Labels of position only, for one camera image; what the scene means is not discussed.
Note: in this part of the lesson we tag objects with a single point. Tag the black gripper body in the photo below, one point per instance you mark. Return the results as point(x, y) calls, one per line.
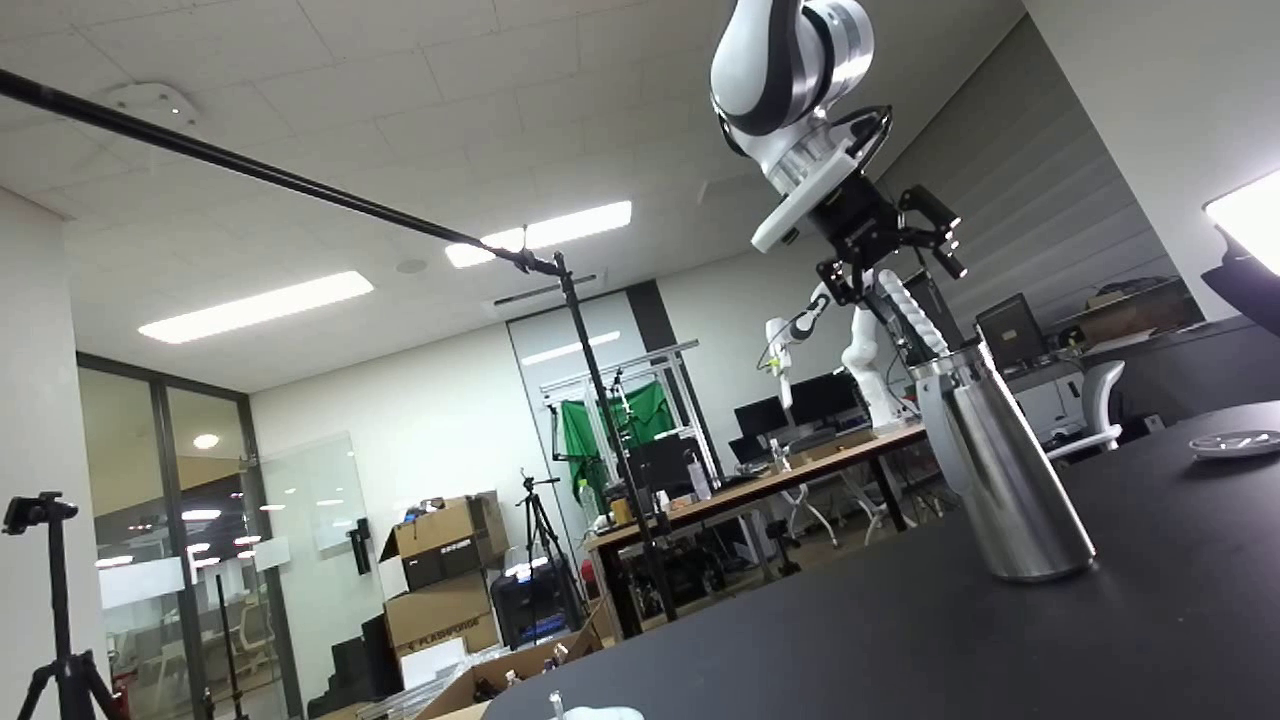
point(865, 220)

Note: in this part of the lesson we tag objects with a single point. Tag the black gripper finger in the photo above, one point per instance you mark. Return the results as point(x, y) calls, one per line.
point(943, 227)
point(836, 280)

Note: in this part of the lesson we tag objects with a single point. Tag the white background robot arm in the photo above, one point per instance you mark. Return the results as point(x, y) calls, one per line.
point(865, 352)

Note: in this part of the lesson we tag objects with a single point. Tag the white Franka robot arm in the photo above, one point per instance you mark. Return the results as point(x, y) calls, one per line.
point(782, 74)

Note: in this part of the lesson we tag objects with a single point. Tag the stainless steel flask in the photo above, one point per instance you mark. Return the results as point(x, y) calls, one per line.
point(1000, 483)

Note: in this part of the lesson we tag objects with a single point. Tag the grey flask lid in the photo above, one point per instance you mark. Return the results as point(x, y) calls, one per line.
point(1242, 445)

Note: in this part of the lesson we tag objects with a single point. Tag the black computer monitor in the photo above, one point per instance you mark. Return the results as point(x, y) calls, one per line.
point(824, 399)
point(762, 416)

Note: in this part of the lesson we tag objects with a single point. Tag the wooden desk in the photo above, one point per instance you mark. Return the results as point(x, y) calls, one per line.
point(762, 487)

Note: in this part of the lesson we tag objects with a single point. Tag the green cloth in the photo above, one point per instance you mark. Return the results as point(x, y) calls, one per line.
point(577, 445)
point(649, 413)

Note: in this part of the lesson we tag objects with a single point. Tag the black light stand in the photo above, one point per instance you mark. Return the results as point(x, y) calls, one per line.
point(605, 426)

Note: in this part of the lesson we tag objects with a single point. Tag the rectangular ceiling light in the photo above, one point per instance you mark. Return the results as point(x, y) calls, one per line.
point(543, 233)
point(253, 310)

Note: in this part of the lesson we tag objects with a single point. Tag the bright light panel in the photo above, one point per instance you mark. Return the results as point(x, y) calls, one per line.
point(1254, 220)

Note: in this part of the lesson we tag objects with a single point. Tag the small black tripod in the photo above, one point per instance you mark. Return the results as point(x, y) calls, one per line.
point(543, 527)

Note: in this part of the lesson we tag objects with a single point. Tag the closed cardboard box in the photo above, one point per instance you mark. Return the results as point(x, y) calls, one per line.
point(445, 536)
point(440, 613)

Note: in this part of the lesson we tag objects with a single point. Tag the open cardboard box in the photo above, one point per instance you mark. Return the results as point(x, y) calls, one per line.
point(515, 669)

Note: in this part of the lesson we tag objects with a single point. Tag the black boom pole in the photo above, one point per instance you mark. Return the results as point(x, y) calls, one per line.
point(266, 174)

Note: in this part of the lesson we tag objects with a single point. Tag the round ceiling smoke detector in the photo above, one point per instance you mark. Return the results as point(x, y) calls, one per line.
point(150, 104)

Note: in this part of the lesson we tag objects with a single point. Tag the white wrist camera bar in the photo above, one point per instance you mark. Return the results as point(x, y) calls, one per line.
point(804, 203)

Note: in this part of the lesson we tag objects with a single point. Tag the black tripod with camera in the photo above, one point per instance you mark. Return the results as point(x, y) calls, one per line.
point(57, 584)

